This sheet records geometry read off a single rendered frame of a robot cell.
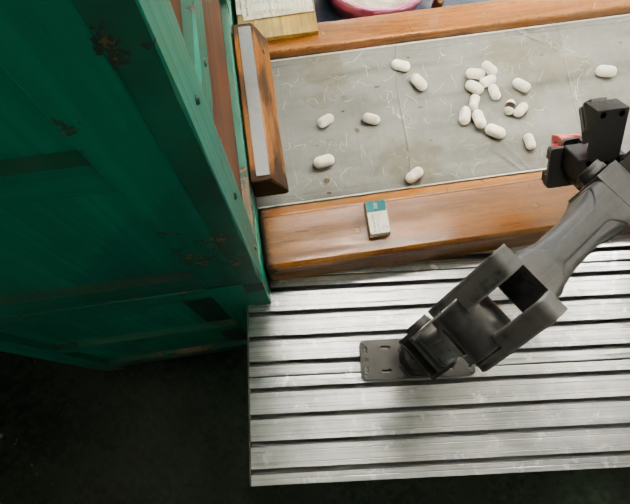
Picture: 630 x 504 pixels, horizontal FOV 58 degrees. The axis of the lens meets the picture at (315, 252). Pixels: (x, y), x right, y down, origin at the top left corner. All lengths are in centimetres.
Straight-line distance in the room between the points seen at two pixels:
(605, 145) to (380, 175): 38
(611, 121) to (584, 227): 21
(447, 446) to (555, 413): 20
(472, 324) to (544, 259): 10
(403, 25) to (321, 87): 20
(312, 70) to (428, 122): 24
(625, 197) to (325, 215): 47
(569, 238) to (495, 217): 37
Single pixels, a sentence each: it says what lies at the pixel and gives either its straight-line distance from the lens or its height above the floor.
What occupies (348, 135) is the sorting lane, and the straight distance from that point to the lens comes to 108.
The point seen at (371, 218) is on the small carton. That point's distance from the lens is 97.
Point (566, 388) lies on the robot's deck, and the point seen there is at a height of 67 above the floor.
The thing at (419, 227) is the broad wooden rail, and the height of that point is 76.
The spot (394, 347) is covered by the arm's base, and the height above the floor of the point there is 68.
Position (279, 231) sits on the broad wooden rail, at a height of 76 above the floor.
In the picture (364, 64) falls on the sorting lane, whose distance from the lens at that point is 116.
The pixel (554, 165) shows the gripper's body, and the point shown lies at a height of 92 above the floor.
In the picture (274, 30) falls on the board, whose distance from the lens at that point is 115.
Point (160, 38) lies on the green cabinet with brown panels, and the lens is 35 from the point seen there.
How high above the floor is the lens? 169
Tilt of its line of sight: 74 degrees down
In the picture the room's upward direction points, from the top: 2 degrees counter-clockwise
